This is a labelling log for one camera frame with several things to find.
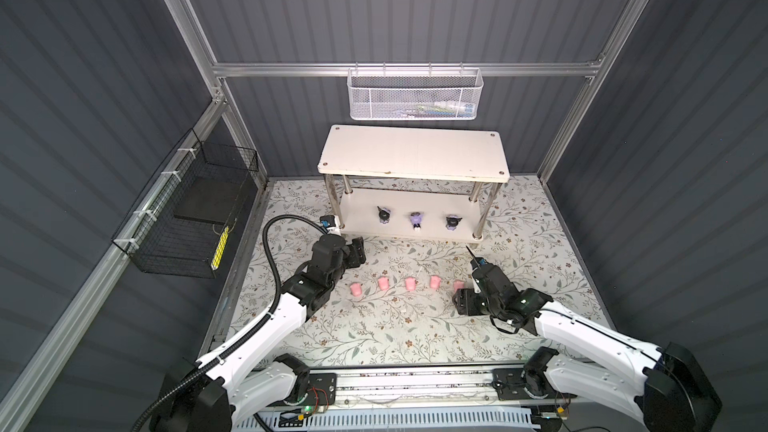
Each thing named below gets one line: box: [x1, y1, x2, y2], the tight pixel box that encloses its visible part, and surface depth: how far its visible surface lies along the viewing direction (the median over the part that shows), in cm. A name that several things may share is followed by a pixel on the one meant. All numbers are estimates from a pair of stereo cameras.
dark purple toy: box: [376, 205, 391, 224], surface depth 98 cm
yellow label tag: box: [211, 226, 230, 271], surface depth 69 cm
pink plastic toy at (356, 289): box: [350, 282, 363, 297], surface depth 91 cm
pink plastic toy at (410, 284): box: [405, 277, 418, 292], surface depth 93 cm
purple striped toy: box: [445, 215, 463, 231], surface depth 98 cm
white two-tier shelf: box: [318, 125, 510, 241], surface depth 88 cm
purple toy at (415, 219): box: [410, 212, 424, 230], surface depth 99 cm
